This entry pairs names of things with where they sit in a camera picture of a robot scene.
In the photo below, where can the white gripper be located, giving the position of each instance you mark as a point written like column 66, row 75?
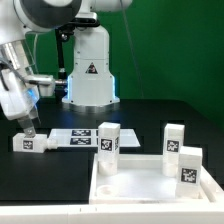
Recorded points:
column 17, row 100

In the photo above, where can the white square tabletop tray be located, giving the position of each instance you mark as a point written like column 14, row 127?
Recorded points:
column 139, row 180

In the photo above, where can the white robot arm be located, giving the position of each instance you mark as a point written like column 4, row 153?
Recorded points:
column 83, row 56

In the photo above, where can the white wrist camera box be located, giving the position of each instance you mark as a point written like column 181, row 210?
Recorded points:
column 45, row 84

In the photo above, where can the black camera stand pole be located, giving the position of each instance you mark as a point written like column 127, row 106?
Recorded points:
column 61, row 88

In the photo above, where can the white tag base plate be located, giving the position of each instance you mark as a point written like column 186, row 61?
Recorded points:
column 89, row 137

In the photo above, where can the black camera on stand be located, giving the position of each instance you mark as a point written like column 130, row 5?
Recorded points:
column 83, row 20

